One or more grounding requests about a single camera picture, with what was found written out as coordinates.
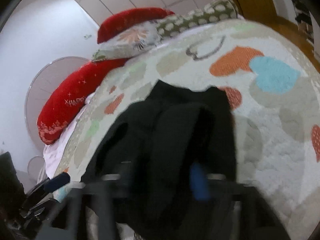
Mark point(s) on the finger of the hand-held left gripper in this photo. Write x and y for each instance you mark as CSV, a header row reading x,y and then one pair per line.
x,y
57,180

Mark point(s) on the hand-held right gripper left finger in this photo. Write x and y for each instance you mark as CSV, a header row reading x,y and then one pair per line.
x,y
100,205

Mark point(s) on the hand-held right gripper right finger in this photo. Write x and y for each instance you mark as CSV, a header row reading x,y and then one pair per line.
x,y
198,182

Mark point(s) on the black pants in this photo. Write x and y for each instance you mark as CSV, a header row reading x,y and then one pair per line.
x,y
162,130

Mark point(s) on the pale pink bed sheet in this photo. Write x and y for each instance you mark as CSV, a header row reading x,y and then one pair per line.
x,y
55,155

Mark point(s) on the long red printed pillow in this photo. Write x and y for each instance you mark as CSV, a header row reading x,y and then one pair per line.
x,y
65,105

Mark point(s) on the quilted patchwork blanket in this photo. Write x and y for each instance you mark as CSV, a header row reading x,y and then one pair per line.
x,y
275,142

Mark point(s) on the white round fan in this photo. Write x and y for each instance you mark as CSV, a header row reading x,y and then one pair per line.
x,y
45,85

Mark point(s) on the floral leaf print pillow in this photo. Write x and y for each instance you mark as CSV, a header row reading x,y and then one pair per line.
x,y
130,42

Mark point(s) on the olive pillow with white pattern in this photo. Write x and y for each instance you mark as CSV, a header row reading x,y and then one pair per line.
x,y
195,17

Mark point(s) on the plain red pillow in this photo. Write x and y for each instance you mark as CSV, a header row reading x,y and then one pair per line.
x,y
125,22

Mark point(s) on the wooden door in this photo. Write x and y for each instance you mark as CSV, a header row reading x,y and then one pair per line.
x,y
250,0

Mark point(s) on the cluttered shelf unit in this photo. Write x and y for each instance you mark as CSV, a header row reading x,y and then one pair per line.
x,y
303,15

